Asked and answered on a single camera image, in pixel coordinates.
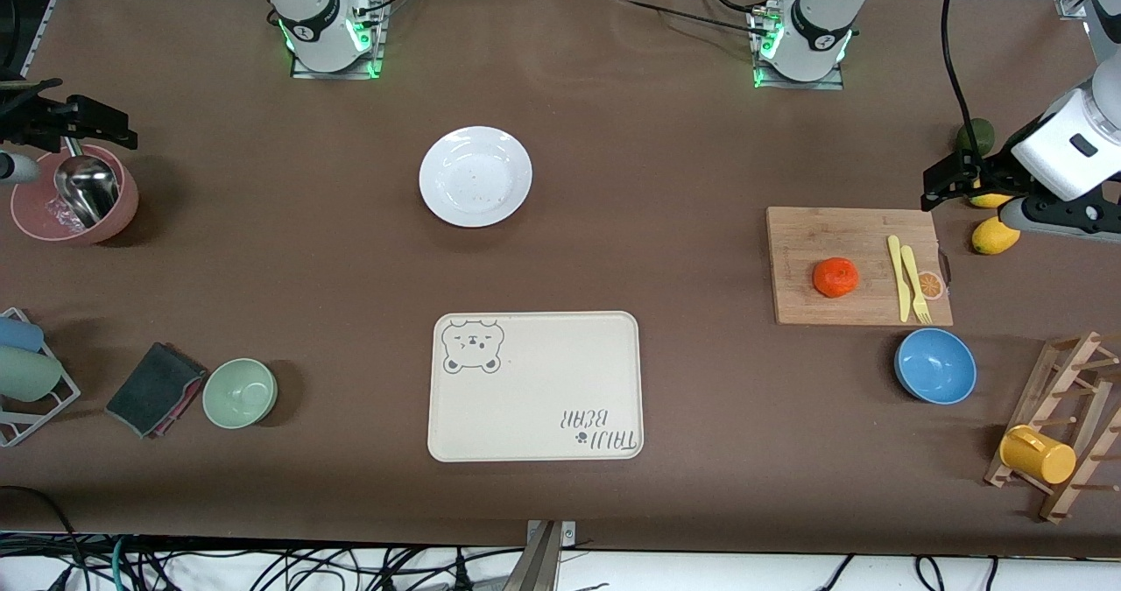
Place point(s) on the green avocado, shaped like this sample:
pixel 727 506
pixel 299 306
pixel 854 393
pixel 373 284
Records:
pixel 983 134

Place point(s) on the pink cloth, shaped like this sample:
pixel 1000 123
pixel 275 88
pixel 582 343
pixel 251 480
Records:
pixel 188 403

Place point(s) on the cream tray with bear print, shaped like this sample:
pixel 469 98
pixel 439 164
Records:
pixel 534 390

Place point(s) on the pink bowl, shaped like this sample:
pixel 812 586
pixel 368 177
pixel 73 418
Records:
pixel 35 214

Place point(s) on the orange mandarin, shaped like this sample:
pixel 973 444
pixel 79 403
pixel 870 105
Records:
pixel 836 277

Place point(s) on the metal scoop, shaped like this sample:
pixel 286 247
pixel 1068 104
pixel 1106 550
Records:
pixel 88 190

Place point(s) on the yellow plastic knife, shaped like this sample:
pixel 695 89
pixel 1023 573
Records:
pixel 900 284

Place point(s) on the wooden cutting board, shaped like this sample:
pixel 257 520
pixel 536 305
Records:
pixel 832 236

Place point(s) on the white round plate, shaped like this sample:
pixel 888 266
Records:
pixel 475 177

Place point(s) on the blue bowl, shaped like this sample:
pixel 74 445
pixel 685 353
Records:
pixel 935 366

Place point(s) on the pale blue cup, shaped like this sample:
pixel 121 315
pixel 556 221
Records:
pixel 17 334

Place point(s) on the dark grey cloth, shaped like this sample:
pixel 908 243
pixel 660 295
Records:
pixel 149 385

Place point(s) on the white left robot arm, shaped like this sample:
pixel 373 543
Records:
pixel 823 13

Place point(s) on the yellow plastic fork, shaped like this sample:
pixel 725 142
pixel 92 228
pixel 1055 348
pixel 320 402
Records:
pixel 915 284

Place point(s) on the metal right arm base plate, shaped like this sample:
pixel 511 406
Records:
pixel 302 72

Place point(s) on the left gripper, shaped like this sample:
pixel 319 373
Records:
pixel 988 171

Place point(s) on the pale green cup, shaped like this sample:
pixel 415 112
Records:
pixel 26 374

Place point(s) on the yellow mug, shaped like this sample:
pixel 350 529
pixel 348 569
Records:
pixel 1038 455

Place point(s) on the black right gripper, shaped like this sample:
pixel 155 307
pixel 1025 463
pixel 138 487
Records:
pixel 35 122

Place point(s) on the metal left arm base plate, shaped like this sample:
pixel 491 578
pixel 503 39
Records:
pixel 828 83

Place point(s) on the orange slice sticker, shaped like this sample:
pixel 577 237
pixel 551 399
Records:
pixel 930 285

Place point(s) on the wooden mug rack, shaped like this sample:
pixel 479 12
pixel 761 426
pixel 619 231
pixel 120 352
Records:
pixel 1082 425

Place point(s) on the pale green bowl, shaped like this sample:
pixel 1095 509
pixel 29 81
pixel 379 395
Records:
pixel 239 393

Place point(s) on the yellow lemon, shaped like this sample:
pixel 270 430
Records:
pixel 995 235
pixel 990 200

